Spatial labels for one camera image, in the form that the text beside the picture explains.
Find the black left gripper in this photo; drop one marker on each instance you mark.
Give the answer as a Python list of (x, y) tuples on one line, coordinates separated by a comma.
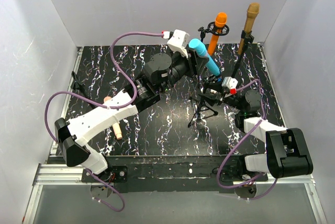
[(193, 60)]

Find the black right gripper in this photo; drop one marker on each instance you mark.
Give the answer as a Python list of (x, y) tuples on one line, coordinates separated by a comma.
[(213, 97)]

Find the black small tripod stand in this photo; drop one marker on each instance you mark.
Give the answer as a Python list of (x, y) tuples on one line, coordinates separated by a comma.
[(200, 109)]

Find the blue toy microphone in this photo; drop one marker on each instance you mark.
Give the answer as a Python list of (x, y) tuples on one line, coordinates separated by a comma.
[(201, 51)]

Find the black tripod shock-mount stand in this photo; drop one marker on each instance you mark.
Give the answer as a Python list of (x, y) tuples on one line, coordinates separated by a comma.
[(206, 31)]

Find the orange toy microphone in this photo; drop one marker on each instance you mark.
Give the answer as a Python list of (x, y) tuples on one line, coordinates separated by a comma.
[(219, 24)]

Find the black round-base clamp stand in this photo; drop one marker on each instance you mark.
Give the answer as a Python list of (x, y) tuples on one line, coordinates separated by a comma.
[(246, 39)]

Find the gold toy microphone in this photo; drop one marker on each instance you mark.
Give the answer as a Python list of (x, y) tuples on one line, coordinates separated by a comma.
[(252, 12)]

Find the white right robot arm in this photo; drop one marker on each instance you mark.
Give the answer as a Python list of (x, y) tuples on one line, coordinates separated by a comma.
[(286, 153)]

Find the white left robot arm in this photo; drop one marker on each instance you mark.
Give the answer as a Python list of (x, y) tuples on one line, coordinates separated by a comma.
[(159, 74)]

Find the black left clamp stand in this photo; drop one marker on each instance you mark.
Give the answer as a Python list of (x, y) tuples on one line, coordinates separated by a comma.
[(78, 85)]

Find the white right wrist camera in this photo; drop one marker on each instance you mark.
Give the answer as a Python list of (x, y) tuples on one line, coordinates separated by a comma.
[(230, 83)]

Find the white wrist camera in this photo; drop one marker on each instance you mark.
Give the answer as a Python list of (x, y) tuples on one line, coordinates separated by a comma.
[(177, 41), (230, 83)]

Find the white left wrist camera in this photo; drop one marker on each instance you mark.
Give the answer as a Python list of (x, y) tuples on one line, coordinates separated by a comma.
[(177, 41)]

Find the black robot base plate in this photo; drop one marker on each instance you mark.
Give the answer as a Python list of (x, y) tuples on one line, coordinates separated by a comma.
[(163, 173)]

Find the aluminium frame rail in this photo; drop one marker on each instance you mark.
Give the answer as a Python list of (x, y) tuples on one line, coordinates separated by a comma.
[(53, 174)]

